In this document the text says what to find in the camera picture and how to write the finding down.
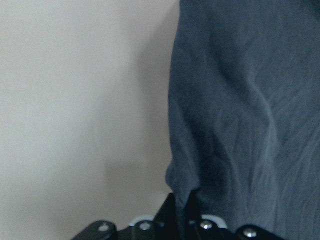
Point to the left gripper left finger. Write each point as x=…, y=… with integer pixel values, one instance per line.
x=165, y=220

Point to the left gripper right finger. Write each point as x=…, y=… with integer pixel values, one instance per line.
x=192, y=218

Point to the black t-shirt with logo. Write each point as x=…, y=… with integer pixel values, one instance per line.
x=244, y=114

